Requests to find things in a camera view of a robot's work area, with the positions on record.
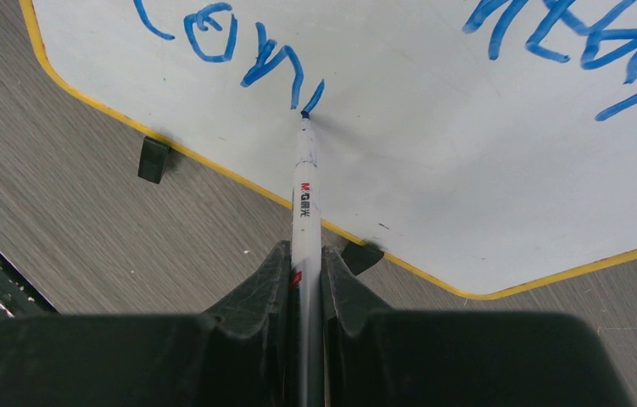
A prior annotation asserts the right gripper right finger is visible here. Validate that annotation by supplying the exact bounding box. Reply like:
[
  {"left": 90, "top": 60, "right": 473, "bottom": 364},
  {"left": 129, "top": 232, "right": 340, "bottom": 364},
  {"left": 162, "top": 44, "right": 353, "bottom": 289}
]
[{"left": 321, "top": 247, "right": 631, "bottom": 406}]

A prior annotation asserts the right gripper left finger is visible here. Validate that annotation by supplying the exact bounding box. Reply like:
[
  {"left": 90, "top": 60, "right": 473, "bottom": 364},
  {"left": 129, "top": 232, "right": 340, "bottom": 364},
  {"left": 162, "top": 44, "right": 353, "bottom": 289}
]
[{"left": 0, "top": 241, "right": 291, "bottom": 406}]

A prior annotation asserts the white marker pen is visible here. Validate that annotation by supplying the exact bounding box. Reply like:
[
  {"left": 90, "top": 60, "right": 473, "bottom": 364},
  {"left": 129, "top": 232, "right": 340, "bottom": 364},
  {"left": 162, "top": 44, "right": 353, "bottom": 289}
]
[{"left": 291, "top": 111, "right": 325, "bottom": 406}]

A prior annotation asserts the yellow framed whiteboard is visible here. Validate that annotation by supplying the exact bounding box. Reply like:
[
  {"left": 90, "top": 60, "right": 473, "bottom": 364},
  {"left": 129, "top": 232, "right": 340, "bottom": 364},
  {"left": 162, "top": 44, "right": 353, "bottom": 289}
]
[{"left": 20, "top": 1, "right": 637, "bottom": 299}]

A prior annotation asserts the black whiteboard foot clip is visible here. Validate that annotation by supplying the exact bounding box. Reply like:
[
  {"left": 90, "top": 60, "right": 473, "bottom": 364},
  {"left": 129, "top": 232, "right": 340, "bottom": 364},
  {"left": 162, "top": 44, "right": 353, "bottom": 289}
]
[
  {"left": 137, "top": 137, "right": 171, "bottom": 184},
  {"left": 341, "top": 242, "right": 384, "bottom": 276}
]

